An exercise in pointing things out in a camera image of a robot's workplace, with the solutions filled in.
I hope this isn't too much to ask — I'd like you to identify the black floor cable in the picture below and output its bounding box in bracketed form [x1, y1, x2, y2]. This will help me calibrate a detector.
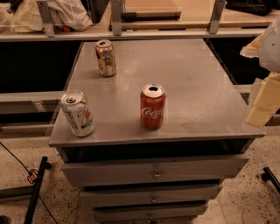
[0, 141, 60, 224]

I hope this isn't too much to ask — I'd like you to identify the white green soda can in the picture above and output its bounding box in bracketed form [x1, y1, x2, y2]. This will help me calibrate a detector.
[60, 90, 95, 137]

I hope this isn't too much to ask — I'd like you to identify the grey drawer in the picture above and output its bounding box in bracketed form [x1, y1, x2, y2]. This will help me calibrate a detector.
[80, 184, 222, 207]
[62, 154, 249, 187]
[94, 204, 207, 222]

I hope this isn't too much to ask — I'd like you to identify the red coke can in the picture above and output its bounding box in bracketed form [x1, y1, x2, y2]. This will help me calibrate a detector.
[140, 84, 165, 130]

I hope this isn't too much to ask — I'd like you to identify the bottom grey drawer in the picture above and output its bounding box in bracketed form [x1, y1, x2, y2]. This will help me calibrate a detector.
[94, 204, 207, 222]

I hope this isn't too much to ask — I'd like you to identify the black stand leg right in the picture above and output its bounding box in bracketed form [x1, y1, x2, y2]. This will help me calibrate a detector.
[261, 167, 280, 193]

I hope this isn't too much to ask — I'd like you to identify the white cloth heap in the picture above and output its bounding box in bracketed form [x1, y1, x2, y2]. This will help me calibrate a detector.
[0, 0, 93, 33]

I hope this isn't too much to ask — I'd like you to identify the wooden board on shelf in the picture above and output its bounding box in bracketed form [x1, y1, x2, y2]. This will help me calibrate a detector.
[121, 0, 181, 22]

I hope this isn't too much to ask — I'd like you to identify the black stand leg left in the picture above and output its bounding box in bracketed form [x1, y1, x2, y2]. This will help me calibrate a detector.
[24, 157, 51, 224]

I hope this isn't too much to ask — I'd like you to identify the grey drawer cabinet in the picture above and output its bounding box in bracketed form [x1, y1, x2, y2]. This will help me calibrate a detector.
[50, 39, 263, 223]

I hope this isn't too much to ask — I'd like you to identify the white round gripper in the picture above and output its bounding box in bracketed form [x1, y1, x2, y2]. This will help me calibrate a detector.
[240, 16, 280, 127]

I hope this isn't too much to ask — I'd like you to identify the middle grey drawer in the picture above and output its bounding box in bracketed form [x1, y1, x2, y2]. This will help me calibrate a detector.
[80, 184, 222, 207]

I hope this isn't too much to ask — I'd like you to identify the top grey drawer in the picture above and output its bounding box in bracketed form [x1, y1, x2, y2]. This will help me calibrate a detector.
[62, 154, 249, 187]

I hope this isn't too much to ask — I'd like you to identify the grey metal railing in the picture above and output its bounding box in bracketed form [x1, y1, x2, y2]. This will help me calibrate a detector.
[0, 0, 265, 42]

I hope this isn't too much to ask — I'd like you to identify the orange soda can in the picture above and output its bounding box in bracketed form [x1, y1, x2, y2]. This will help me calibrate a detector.
[95, 39, 116, 77]

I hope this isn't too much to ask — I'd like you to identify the black stand leg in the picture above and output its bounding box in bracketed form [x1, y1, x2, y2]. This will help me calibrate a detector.
[261, 167, 280, 193]
[24, 157, 51, 224]

